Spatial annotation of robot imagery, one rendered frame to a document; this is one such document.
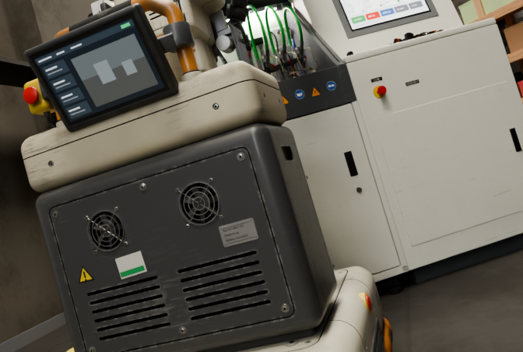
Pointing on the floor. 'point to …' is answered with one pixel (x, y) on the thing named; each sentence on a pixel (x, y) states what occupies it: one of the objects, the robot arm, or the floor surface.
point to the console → (433, 125)
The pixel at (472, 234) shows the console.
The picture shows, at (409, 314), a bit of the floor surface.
